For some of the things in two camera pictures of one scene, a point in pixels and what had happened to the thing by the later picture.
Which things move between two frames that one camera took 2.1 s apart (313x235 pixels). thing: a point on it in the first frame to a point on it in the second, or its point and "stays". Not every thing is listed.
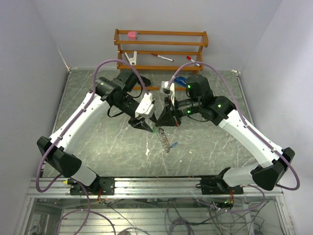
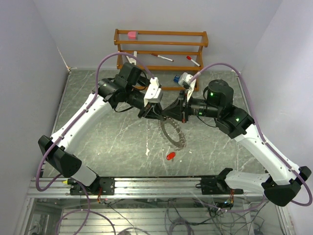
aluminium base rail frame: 142,188 stays
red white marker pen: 162,57 stays
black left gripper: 135,123 to 153,110
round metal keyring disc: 164,139 to 178,146
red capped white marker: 189,58 stays
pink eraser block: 133,35 stays
